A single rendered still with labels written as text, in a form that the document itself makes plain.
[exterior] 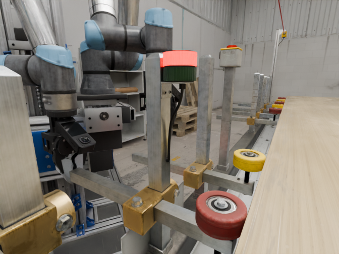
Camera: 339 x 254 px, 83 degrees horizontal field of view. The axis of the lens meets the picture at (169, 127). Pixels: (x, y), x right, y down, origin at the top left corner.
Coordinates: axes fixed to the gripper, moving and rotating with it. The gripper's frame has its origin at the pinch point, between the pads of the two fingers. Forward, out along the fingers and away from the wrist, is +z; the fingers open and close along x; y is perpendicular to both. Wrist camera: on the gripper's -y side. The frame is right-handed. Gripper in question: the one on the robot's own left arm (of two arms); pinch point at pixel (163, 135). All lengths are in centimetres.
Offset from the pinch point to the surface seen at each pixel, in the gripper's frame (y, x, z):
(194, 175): 1.8, 12.0, 9.8
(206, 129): -5.4, 12.3, -2.5
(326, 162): -9.0, 42.6, 2.5
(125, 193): 22.7, 5.2, 6.7
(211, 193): 19.9, 23.3, 2.0
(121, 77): -207, -230, -22
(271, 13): -760, -57, -242
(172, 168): -1.7, 2.4, 11.4
